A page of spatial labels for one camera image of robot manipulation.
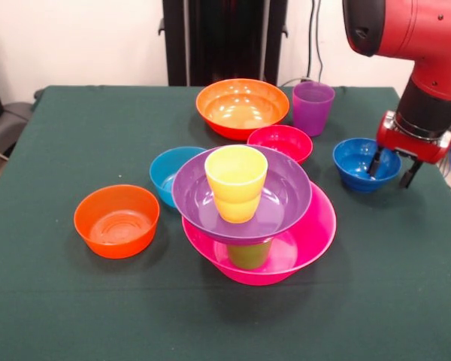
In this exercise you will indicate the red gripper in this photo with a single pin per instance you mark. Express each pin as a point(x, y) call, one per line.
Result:
point(409, 146)

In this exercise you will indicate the dark blue bowl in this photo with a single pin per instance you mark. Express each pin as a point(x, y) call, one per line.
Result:
point(353, 165)

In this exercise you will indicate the large pink bowl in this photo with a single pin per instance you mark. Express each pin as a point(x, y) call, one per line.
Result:
point(312, 233)

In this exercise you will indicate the yellow cup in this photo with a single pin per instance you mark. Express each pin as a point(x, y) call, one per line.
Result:
point(235, 184)

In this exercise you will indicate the green cup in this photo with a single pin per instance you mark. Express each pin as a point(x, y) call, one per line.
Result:
point(248, 255)

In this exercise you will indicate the large purple bowl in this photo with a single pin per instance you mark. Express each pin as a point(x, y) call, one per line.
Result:
point(199, 203)

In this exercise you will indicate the light blue bowl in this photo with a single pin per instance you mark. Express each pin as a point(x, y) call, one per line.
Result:
point(165, 169)

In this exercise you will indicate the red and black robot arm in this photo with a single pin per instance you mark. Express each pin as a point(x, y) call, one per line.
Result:
point(417, 37)

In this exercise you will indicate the black stand with knob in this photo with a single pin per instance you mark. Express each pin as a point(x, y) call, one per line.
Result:
point(436, 124)

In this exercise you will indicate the dark green table cloth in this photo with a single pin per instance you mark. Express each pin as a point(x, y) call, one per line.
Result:
point(379, 263)

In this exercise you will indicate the purple cup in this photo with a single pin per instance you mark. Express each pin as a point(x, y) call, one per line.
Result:
point(312, 116)

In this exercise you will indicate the small red bowl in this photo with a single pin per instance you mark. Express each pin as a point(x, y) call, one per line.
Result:
point(282, 141)

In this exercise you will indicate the large orange bowl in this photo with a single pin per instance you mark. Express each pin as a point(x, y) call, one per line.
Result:
point(240, 113)

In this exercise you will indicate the small orange-red bowl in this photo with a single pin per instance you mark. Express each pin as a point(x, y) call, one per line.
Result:
point(116, 222)

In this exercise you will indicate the black stand base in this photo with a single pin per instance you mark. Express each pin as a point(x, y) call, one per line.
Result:
point(7, 124)

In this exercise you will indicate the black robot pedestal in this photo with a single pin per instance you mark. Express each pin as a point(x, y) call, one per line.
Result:
point(225, 37)

